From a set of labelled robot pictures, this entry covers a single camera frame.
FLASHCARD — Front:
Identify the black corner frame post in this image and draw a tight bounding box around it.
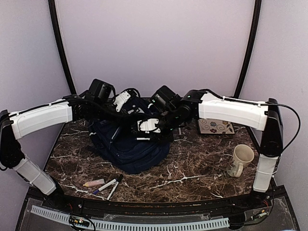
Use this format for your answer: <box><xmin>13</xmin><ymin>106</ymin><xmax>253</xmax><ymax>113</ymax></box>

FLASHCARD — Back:
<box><xmin>233</xmin><ymin>0</ymin><xmax>262</xmax><ymax>98</ymax></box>
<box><xmin>48</xmin><ymin>0</ymin><xmax>77</xmax><ymax>95</ymax></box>

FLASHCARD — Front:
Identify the black right corner frame post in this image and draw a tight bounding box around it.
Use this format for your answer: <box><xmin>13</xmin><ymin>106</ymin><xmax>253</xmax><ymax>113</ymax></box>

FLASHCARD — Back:
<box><xmin>233</xmin><ymin>0</ymin><xmax>262</xmax><ymax>98</ymax></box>

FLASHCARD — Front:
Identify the cream ceramic mug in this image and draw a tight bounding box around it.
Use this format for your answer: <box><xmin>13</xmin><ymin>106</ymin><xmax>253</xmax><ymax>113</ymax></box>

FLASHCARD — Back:
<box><xmin>227</xmin><ymin>144</ymin><xmax>255</xmax><ymax>178</ymax></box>

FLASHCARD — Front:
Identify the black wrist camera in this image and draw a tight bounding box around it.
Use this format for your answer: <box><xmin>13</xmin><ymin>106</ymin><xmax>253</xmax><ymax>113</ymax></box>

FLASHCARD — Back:
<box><xmin>113</xmin><ymin>88</ymin><xmax>140</xmax><ymax>112</ymax></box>
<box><xmin>137</xmin><ymin>118</ymin><xmax>161</xmax><ymax>133</ymax></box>

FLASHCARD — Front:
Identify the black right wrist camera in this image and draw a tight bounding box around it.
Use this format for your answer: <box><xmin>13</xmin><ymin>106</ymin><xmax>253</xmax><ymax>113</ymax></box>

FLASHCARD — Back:
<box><xmin>137</xmin><ymin>118</ymin><xmax>161</xmax><ymax>133</ymax></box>

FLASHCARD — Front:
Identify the black front table rail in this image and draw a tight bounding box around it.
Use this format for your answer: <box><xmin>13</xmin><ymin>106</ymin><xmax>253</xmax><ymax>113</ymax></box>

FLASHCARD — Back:
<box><xmin>26</xmin><ymin>186</ymin><xmax>287</xmax><ymax>218</ymax></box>

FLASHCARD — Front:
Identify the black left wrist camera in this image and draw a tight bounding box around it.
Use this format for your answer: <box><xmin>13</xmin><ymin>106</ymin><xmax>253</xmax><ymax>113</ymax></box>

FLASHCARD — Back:
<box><xmin>113</xmin><ymin>88</ymin><xmax>140</xmax><ymax>112</ymax></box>

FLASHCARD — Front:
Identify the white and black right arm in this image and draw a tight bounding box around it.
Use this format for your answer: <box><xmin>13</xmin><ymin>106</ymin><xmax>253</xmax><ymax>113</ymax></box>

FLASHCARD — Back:
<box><xmin>150</xmin><ymin>86</ymin><xmax>283</xmax><ymax>209</ymax></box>

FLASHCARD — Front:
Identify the black left corner frame post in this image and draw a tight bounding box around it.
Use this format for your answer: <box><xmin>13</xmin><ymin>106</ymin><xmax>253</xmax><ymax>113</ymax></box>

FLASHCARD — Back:
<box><xmin>48</xmin><ymin>0</ymin><xmax>77</xmax><ymax>95</ymax></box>

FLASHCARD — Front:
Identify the white marker purple cap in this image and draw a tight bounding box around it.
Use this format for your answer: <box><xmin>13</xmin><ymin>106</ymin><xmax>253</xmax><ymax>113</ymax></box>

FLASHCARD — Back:
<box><xmin>93</xmin><ymin>177</ymin><xmax>122</xmax><ymax>194</ymax></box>

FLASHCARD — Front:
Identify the floral patterned notebook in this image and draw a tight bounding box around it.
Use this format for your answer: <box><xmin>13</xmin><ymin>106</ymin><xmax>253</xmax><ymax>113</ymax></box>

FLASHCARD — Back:
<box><xmin>198</xmin><ymin>119</ymin><xmax>235</xmax><ymax>135</ymax></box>

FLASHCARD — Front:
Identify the navy blue student backpack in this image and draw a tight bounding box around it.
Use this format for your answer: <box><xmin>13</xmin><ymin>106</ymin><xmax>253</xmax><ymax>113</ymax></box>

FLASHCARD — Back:
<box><xmin>88</xmin><ymin>96</ymin><xmax>174</xmax><ymax>175</ymax></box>

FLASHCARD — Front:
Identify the grey slotted cable duct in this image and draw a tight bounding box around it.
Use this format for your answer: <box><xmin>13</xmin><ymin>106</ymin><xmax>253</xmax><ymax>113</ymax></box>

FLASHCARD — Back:
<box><xmin>30</xmin><ymin>205</ymin><xmax>230</xmax><ymax>231</ymax></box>

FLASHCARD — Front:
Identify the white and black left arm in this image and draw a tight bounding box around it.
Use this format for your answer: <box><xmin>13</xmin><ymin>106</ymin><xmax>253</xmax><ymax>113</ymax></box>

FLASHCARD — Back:
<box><xmin>0</xmin><ymin>79</ymin><xmax>136</xmax><ymax>210</ymax></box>

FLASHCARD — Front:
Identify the white marker black cap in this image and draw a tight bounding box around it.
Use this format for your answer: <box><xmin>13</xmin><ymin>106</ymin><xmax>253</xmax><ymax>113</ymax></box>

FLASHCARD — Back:
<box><xmin>106</xmin><ymin>174</ymin><xmax>123</xmax><ymax>201</ymax></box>

